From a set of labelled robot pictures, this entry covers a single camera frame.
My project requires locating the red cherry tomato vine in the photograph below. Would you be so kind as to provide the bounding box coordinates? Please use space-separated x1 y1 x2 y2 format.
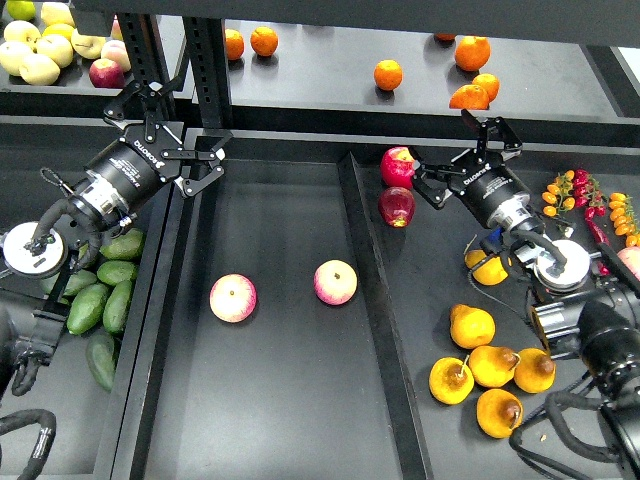
572 169 606 220

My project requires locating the orange far left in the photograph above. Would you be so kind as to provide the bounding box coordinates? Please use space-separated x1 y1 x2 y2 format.
225 28 245 61

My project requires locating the dark red apple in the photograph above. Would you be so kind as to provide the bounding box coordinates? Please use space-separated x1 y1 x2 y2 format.
378 187 416 228

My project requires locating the bright red apple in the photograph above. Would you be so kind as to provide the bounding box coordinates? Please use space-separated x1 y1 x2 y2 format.
380 146 415 190

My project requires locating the black shelf post right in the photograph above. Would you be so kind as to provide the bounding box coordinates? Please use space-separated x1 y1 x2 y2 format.
182 17 233 128

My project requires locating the orange cherry tomato vine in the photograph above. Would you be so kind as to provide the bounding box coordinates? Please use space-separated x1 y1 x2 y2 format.
608 192 639 247

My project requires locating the black upper left tray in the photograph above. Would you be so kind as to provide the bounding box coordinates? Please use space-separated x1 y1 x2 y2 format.
0 12 186 121

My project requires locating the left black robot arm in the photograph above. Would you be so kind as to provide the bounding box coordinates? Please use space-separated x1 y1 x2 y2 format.
1 75 231 396

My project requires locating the black tray divider left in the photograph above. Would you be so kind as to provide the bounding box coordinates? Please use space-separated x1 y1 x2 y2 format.
337 152 433 479

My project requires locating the yellow cherry tomato vine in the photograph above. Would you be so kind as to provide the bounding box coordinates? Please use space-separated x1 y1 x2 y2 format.
541 170 576 217

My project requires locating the black upper shelf tray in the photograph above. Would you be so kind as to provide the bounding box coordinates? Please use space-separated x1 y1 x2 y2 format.
224 20 639 148

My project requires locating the orange front right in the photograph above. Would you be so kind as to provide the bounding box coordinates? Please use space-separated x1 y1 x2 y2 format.
449 84 490 110

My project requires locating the pale peach on shelf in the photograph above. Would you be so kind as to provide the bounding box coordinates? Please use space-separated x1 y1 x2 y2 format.
101 40 131 73

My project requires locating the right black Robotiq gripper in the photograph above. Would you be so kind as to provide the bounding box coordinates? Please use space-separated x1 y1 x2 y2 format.
411 109 533 231

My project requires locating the black shelf post left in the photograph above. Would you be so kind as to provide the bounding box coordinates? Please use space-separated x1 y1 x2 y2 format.
115 12 176 124

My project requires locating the red apple on shelf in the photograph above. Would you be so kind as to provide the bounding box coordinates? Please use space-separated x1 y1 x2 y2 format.
89 58 125 89

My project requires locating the yellow apple top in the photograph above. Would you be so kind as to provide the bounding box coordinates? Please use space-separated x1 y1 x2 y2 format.
40 1 75 28

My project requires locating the black shelf post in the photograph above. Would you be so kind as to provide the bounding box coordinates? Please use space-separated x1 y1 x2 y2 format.
182 17 233 128
115 12 176 124

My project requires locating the green avocado middle right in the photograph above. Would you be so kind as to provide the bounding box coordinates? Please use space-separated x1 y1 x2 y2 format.
96 260 138 287

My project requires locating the yellow apple front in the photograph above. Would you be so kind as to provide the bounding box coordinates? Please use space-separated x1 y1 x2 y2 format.
18 53 60 86

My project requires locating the large orange upper right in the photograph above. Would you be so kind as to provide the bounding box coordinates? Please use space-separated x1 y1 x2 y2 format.
454 36 491 72

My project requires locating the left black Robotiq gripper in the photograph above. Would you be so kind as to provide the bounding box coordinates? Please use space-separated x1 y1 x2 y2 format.
85 75 233 213

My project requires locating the yellow apple with stem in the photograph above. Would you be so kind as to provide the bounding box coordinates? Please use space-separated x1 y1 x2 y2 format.
70 29 107 60

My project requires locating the yellow pear upper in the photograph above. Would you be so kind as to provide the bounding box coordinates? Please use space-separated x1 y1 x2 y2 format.
464 237 508 286

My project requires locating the orange right small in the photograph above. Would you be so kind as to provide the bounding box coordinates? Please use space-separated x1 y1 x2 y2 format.
472 73 501 102

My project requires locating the yellow lemon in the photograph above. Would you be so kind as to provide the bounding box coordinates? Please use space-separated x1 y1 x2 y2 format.
42 23 75 41

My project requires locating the yellow pear with stem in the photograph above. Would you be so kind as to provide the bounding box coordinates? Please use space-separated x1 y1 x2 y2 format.
429 357 475 405

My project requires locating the orange under shelf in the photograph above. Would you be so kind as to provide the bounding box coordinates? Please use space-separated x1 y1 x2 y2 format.
434 33 456 42

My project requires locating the orange centre shelf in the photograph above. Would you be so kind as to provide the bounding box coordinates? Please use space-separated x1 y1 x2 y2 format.
373 59 403 91

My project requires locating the red chili pepper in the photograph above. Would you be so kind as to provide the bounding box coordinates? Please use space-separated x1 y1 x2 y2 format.
585 217 611 276

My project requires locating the yellow apple upper left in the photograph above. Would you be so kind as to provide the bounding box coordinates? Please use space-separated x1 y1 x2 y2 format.
3 20 41 49

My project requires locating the yellow apple centre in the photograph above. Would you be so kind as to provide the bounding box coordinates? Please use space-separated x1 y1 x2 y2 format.
36 34 74 69

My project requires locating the green avocado lower right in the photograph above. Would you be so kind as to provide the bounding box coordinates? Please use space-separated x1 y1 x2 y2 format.
102 280 134 334

